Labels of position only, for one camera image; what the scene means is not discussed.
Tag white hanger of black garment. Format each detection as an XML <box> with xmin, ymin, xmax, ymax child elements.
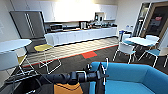
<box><xmin>99</xmin><ymin>57</ymin><xmax>110</xmax><ymax>85</ymax></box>

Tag orange robot chest plate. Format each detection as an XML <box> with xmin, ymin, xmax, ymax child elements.
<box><xmin>53</xmin><ymin>82</ymin><xmax>85</xmax><ymax>94</ymax></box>

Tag blue sofa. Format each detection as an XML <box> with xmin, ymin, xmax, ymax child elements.
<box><xmin>87</xmin><ymin>61</ymin><xmax>168</xmax><ymax>94</ymax></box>

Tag white kitchen counter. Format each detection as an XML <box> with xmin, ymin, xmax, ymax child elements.
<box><xmin>44</xmin><ymin>26</ymin><xmax>119</xmax><ymax>48</ymax></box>

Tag grey waste bin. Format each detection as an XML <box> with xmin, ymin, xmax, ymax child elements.
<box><xmin>117</xmin><ymin>29</ymin><xmax>126</xmax><ymax>43</ymax></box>

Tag silver kettle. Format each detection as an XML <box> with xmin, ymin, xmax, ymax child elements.
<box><xmin>79</xmin><ymin>21</ymin><xmax>89</xmax><ymax>30</ymax></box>

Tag white square table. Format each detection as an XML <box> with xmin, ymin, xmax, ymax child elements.
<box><xmin>124</xmin><ymin>36</ymin><xmax>160</xmax><ymax>47</ymax></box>

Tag black coffee machine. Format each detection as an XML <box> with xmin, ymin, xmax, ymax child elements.
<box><xmin>94</xmin><ymin>12</ymin><xmax>105</xmax><ymax>25</ymax></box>

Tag black microwave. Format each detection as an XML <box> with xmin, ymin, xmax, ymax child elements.
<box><xmin>49</xmin><ymin>23</ymin><xmax>64</xmax><ymax>33</ymax></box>

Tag narrow white upper cabinets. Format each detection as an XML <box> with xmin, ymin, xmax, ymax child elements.
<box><xmin>94</xmin><ymin>3</ymin><xmax>119</xmax><ymax>22</ymax></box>

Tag grey double-door fridge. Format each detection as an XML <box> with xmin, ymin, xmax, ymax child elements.
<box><xmin>9</xmin><ymin>10</ymin><xmax>46</xmax><ymax>40</ymax></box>

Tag white round table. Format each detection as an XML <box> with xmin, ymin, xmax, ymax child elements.
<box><xmin>0</xmin><ymin>38</ymin><xmax>33</xmax><ymax>55</ymax></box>

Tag wide white upper cabinets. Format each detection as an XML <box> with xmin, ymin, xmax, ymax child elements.
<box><xmin>10</xmin><ymin>0</ymin><xmax>57</xmax><ymax>23</ymax></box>

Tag yellow seat wire chair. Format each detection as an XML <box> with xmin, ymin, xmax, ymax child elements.
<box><xmin>32</xmin><ymin>42</ymin><xmax>63</xmax><ymax>75</ymax></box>

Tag dark wooden doorway frame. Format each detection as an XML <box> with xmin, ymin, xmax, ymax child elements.
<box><xmin>133</xmin><ymin>1</ymin><xmax>168</xmax><ymax>40</ymax></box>

